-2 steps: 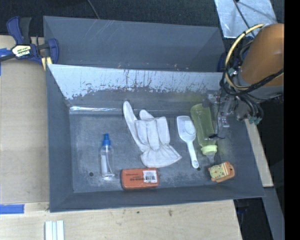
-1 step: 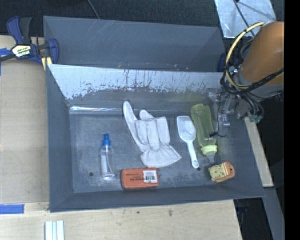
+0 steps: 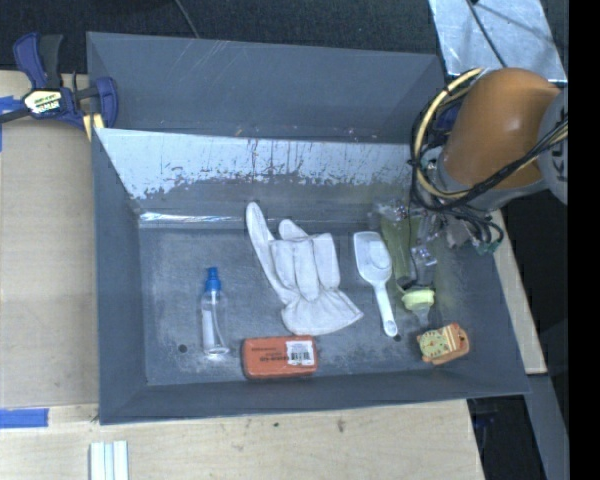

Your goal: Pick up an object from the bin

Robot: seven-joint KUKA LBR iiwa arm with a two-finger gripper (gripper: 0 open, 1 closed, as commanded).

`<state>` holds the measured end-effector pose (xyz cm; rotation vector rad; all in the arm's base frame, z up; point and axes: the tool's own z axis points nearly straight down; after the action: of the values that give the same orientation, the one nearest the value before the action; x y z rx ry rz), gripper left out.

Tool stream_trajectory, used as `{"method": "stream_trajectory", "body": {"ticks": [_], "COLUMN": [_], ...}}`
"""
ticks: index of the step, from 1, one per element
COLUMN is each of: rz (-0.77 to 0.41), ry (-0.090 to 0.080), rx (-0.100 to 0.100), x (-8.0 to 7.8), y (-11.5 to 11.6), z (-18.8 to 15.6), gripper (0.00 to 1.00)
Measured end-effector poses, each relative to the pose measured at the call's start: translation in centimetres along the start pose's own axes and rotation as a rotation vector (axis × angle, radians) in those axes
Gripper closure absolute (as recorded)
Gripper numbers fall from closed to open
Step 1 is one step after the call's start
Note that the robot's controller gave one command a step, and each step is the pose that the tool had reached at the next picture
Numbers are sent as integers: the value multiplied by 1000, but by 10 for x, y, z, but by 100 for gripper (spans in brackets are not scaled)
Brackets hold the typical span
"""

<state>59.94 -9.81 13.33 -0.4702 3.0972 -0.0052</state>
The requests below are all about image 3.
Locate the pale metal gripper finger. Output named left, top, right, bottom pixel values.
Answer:
left=402, top=244, right=439, bottom=289

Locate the clear bottle with yellow cap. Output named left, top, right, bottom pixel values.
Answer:
left=379, top=215, right=437, bottom=322

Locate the white plastic scoop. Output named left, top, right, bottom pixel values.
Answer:
left=352, top=230, right=399, bottom=338

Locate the yellow and orange toy clock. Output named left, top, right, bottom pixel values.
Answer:
left=416, top=322, right=471, bottom=367

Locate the white cloth glove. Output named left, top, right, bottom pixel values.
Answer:
left=244, top=201, right=365, bottom=337

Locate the orange flat box with barcode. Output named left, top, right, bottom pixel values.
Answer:
left=240, top=335, right=320, bottom=381

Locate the clear spray bottle blue cap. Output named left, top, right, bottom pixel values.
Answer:
left=200, top=266, right=231, bottom=358

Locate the grey metal bin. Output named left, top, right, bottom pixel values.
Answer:
left=85, top=31, right=534, bottom=425

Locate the pale wood flat board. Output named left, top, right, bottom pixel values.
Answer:
left=0, top=126, right=101, bottom=410

